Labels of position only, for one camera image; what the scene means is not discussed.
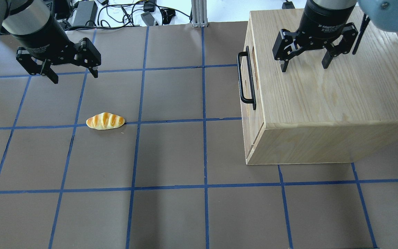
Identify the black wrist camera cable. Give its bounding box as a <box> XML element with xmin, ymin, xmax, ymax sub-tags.
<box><xmin>352</xmin><ymin>14</ymin><xmax>371</xmax><ymax>55</ymax></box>

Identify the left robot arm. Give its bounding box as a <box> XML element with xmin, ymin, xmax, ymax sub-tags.
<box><xmin>0</xmin><ymin>0</ymin><xmax>101</xmax><ymax>84</ymax></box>

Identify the black power adapter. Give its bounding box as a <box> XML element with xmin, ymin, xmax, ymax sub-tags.
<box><xmin>72</xmin><ymin>0</ymin><xmax>98</xmax><ymax>26</ymax></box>

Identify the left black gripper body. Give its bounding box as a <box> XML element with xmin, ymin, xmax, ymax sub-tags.
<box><xmin>11</xmin><ymin>16</ymin><xmax>101</xmax><ymax>75</ymax></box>

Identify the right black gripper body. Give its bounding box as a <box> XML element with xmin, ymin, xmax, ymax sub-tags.
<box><xmin>272</xmin><ymin>0</ymin><xmax>359</xmax><ymax>61</ymax></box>

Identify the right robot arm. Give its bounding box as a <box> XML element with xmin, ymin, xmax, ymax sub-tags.
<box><xmin>272</xmin><ymin>0</ymin><xmax>398</xmax><ymax>72</ymax></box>

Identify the black drawer handle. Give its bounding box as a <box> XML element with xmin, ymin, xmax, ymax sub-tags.
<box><xmin>237</xmin><ymin>45</ymin><xmax>256</xmax><ymax>111</ymax></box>

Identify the toy bread roll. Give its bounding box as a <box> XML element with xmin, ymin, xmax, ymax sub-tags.
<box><xmin>86</xmin><ymin>112</ymin><xmax>126</xmax><ymax>130</ymax></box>

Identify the wooden drawer cabinet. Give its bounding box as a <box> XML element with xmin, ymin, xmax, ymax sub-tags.
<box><xmin>241</xmin><ymin>9</ymin><xmax>398</xmax><ymax>165</ymax></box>

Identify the aluminium frame post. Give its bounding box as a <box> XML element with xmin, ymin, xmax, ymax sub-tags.
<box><xmin>191</xmin><ymin>0</ymin><xmax>209</xmax><ymax>27</ymax></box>

